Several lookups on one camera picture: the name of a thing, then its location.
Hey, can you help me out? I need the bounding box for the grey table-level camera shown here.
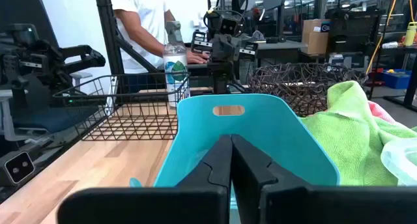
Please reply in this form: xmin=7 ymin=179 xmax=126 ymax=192
xmin=3 ymin=150 xmax=36 ymax=185

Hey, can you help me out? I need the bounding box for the teal plastic basket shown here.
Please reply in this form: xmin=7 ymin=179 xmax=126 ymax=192
xmin=152 ymin=93 xmax=341 ymax=224

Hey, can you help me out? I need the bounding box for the black frame post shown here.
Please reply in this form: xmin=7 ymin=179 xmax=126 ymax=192
xmin=94 ymin=0 xmax=160 ymax=98

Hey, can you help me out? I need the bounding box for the green microfiber towel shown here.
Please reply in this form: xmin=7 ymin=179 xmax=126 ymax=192
xmin=299 ymin=80 xmax=417 ymax=187

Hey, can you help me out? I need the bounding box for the clear plastic container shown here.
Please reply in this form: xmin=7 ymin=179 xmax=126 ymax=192
xmin=380 ymin=137 xmax=417 ymax=187

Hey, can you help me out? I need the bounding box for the small black wire basket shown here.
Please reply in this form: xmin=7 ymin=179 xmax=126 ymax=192
xmin=246 ymin=63 xmax=369 ymax=117

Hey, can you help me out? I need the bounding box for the person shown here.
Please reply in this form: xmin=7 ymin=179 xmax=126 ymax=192
xmin=109 ymin=0 xmax=211 ymax=74

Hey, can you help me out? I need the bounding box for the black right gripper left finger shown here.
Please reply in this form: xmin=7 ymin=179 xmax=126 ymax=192
xmin=57 ymin=134 xmax=233 ymax=224

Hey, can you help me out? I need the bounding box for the pink microfiber towel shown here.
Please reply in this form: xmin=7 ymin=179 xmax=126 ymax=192
xmin=367 ymin=100 xmax=395 ymax=124

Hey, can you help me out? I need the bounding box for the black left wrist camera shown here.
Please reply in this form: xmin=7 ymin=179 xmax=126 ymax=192
xmin=205 ymin=9 xmax=246 ymax=36

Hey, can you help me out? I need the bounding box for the clear spray bottle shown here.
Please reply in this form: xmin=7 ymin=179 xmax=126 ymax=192
xmin=162 ymin=20 xmax=190 ymax=108

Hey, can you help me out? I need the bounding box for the brown cardboard box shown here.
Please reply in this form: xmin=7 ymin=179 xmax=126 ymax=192
xmin=300 ymin=18 xmax=332 ymax=56

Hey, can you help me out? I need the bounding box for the yellow-green drink bottle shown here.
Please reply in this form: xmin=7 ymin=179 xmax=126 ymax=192
xmin=405 ymin=21 xmax=417 ymax=48

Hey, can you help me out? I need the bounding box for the yellow cable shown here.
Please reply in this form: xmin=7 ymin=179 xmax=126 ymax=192
xmin=365 ymin=0 xmax=401 ymax=76

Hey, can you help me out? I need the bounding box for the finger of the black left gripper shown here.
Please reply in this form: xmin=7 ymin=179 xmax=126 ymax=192
xmin=238 ymin=40 xmax=259 ymax=62
xmin=190 ymin=29 xmax=213 ymax=54

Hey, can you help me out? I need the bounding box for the grey office chair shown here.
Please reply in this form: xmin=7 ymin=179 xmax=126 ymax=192
xmin=0 ymin=70 xmax=98 ymax=143

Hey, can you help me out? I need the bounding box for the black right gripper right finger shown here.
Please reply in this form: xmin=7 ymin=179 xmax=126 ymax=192
xmin=231 ymin=134 xmax=417 ymax=224

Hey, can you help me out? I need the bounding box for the blue storage bin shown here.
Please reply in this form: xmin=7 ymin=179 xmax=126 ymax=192
xmin=382 ymin=68 xmax=413 ymax=90

